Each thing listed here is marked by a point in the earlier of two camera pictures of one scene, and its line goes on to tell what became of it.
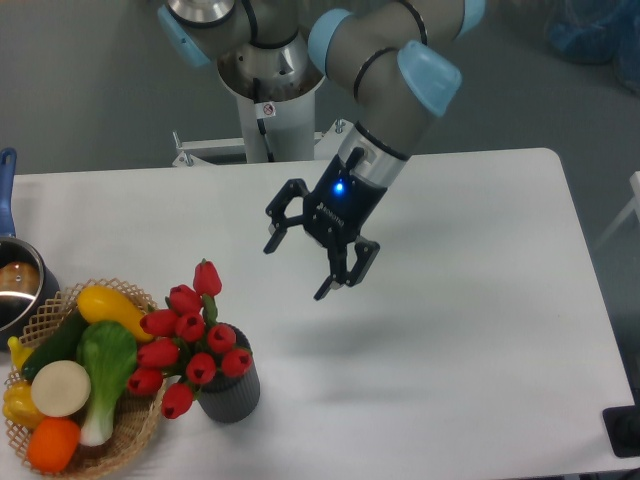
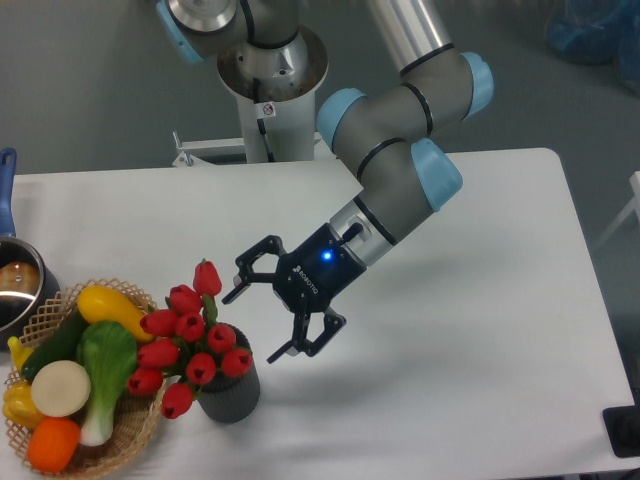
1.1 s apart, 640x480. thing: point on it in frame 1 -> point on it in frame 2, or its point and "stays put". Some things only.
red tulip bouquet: [184, 347] stays put
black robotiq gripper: [342, 202] -> [304, 280]
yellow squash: [103, 304] stays put
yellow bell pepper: [19, 406] stays put
